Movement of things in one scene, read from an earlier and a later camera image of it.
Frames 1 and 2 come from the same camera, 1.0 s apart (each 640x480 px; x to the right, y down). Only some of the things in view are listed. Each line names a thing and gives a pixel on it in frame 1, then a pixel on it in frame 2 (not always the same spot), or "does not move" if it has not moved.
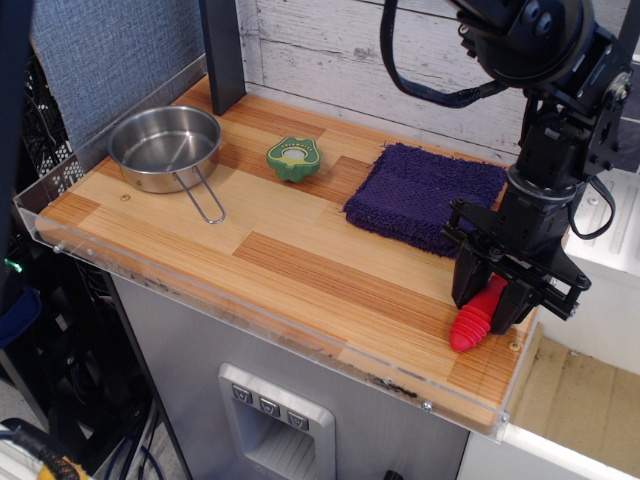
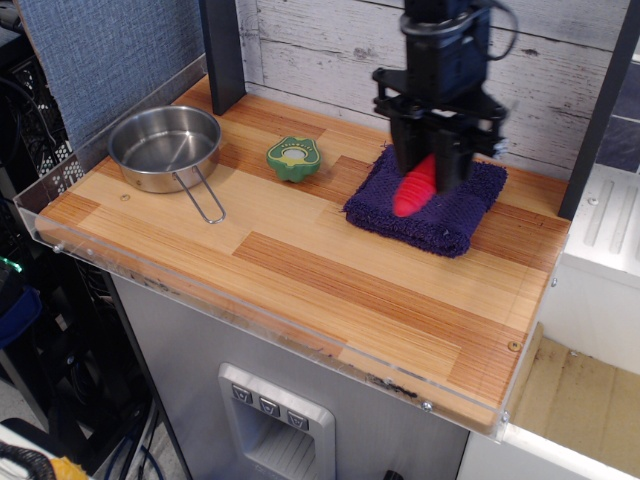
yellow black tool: [56, 466] to [39, 467]
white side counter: [576, 415] does not move
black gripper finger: [516, 297] to [453, 156]
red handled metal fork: [473, 321] to [417, 188]
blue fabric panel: [108, 55] does not move
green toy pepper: [294, 160] does not move
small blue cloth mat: [407, 191] does not move
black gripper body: [523, 238] to [447, 50]
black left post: [224, 52] does not move
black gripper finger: [471, 274] to [415, 140]
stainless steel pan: [153, 147] does not move
